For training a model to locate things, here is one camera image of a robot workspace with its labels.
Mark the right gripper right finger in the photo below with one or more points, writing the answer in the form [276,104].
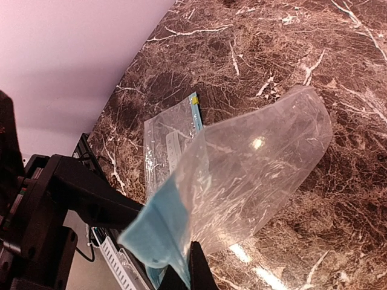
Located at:
[201,277]

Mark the white slotted cable duct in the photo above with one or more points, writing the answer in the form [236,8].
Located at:
[111,256]

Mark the clear zip bag blue zipper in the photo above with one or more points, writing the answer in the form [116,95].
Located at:
[234,176]

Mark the black front table rail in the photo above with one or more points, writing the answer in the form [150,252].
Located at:
[85,155]

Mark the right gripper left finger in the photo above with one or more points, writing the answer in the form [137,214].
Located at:
[94,200]

